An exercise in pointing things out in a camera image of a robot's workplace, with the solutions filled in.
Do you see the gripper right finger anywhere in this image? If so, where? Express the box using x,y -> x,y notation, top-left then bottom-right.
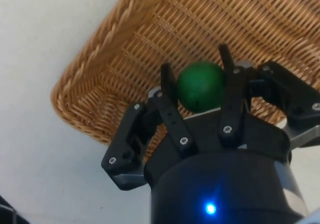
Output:
216,43 -> 320,150

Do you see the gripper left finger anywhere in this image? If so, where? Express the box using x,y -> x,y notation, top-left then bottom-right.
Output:
100,63 -> 200,191

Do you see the green ball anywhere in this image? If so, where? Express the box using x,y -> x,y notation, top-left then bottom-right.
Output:
176,61 -> 227,114

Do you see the brown wicker basket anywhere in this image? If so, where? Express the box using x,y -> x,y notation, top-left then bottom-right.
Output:
49,0 -> 320,163

